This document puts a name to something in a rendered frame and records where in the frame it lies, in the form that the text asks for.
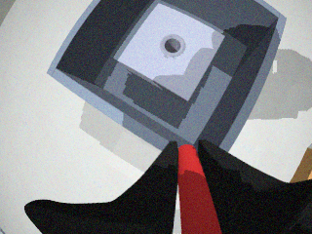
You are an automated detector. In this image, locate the red peg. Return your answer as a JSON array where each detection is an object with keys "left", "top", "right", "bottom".
[{"left": 178, "top": 144, "right": 222, "bottom": 234}]

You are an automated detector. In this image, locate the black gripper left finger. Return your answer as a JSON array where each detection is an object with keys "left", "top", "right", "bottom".
[{"left": 24, "top": 140, "right": 179, "bottom": 234}]

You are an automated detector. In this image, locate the white square plate with hole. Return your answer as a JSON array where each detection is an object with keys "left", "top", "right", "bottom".
[{"left": 117, "top": 4, "right": 225, "bottom": 104}]

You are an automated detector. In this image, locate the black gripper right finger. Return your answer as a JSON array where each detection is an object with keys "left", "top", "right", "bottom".
[{"left": 198, "top": 139, "right": 312, "bottom": 234}]

